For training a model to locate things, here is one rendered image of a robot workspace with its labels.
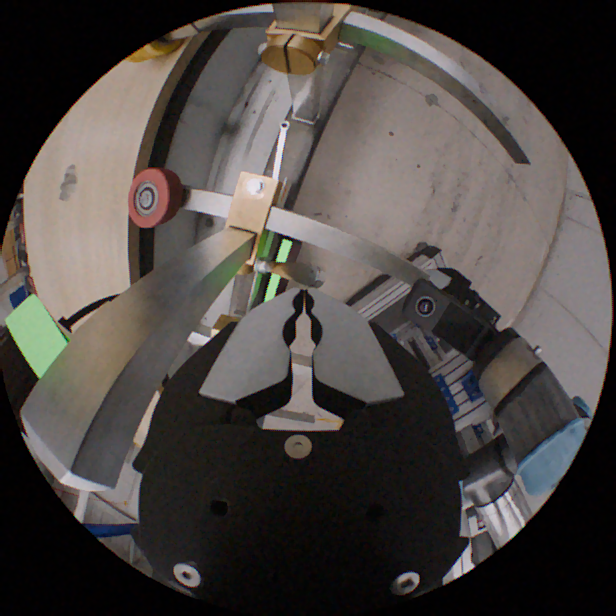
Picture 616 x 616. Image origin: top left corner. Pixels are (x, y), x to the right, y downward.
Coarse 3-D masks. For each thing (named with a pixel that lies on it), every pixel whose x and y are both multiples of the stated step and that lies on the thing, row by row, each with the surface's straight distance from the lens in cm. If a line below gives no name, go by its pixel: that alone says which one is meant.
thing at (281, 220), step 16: (192, 192) 30; (208, 192) 28; (192, 208) 30; (208, 208) 28; (224, 208) 27; (272, 208) 26; (272, 224) 26; (288, 224) 26; (304, 224) 26; (320, 224) 26; (304, 240) 26; (320, 240) 26; (336, 240) 26; (352, 240) 26; (352, 256) 27; (368, 256) 28; (384, 256) 28; (384, 272) 29; (400, 272) 30; (416, 272) 32
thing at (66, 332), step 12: (108, 300) 15; (48, 312) 12; (84, 312) 15; (96, 312) 11; (60, 324) 12; (72, 324) 14; (84, 324) 11; (12, 336) 12; (72, 336) 11; (24, 360) 11
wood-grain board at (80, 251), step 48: (192, 48) 39; (96, 96) 51; (144, 96) 36; (48, 144) 72; (96, 144) 43; (144, 144) 33; (48, 192) 65; (96, 192) 40; (48, 240) 68; (96, 240) 41; (48, 288) 84; (96, 288) 47; (144, 432) 135
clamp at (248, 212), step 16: (240, 176) 26; (256, 176) 25; (240, 192) 26; (272, 192) 25; (240, 208) 26; (256, 208) 25; (240, 224) 26; (256, 224) 25; (256, 240) 26; (256, 256) 27; (240, 272) 28
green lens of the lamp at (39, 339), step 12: (36, 300) 12; (12, 312) 13; (24, 312) 12; (36, 312) 11; (12, 324) 12; (24, 324) 11; (36, 324) 11; (48, 324) 11; (24, 336) 11; (36, 336) 11; (48, 336) 11; (60, 336) 11; (24, 348) 11; (36, 348) 11; (48, 348) 11; (60, 348) 11; (36, 360) 11; (48, 360) 11; (36, 372) 11
